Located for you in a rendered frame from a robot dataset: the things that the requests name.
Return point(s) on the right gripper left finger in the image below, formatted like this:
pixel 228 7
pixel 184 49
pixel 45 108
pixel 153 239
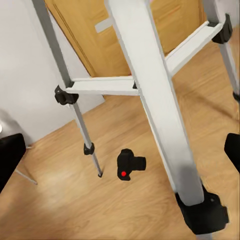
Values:
pixel 12 149

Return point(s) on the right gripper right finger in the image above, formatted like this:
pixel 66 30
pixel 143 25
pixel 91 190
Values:
pixel 232 149

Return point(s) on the digital camera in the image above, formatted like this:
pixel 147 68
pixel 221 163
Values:
pixel 127 162

